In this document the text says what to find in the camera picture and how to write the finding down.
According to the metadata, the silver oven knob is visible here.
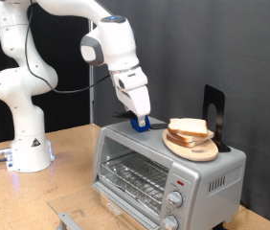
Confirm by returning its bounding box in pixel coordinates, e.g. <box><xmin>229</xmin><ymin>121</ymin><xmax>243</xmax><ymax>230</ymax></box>
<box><xmin>161</xmin><ymin>214</ymin><xmax>180</xmax><ymax>230</ymax></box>
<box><xmin>166</xmin><ymin>190</ymin><xmax>185</xmax><ymax>209</ymax></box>

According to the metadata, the vertical metal pole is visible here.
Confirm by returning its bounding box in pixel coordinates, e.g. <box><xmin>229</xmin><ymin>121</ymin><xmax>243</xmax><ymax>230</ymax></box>
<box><xmin>88</xmin><ymin>18</ymin><xmax>96</xmax><ymax>125</ymax></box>

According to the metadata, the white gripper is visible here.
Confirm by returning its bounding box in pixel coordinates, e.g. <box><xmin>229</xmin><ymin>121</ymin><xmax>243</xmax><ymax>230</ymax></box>
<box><xmin>112</xmin><ymin>66</ymin><xmax>152</xmax><ymax>127</ymax></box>

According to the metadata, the black curtain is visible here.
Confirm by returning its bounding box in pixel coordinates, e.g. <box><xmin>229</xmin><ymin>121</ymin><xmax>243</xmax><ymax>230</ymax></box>
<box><xmin>0</xmin><ymin>0</ymin><xmax>93</xmax><ymax>147</ymax></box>

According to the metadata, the metal spatula with blue block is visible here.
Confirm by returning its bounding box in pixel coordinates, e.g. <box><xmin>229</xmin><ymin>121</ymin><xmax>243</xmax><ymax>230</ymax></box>
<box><xmin>111</xmin><ymin>110</ymin><xmax>169</xmax><ymax>134</ymax></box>

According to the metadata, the round wooden cutting board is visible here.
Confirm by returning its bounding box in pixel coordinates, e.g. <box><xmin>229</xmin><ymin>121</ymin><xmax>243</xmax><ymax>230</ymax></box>
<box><xmin>162</xmin><ymin>127</ymin><xmax>220</xmax><ymax>163</ymax></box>

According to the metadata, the black metal bookend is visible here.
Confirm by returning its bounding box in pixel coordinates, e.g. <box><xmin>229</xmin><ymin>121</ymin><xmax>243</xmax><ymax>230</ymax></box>
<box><xmin>201</xmin><ymin>84</ymin><xmax>232</xmax><ymax>153</ymax></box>

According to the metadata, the grey backdrop cloth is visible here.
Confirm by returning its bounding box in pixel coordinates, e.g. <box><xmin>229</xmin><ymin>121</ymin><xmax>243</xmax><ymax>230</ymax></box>
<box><xmin>93</xmin><ymin>0</ymin><xmax>270</xmax><ymax>229</ymax></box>

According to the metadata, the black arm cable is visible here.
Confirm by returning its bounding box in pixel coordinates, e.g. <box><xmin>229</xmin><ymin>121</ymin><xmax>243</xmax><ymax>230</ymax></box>
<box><xmin>24</xmin><ymin>0</ymin><xmax>112</xmax><ymax>95</ymax></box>

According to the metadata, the wire oven rack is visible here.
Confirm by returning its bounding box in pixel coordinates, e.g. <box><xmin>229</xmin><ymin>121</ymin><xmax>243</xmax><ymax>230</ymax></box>
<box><xmin>100</xmin><ymin>152</ymin><xmax>170</xmax><ymax>205</ymax></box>

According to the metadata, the glass oven door with handle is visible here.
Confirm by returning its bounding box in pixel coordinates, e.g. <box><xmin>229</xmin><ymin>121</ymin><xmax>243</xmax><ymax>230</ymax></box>
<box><xmin>47</xmin><ymin>182</ymin><xmax>162</xmax><ymax>230</ymax></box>

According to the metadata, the silver toaster oven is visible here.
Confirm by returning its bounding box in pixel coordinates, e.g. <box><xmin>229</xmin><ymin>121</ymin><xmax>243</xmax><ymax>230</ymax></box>
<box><xmin>91</xmin><ymin>116</ymin><xmax>248</xmax><ymax>230</ymax></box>

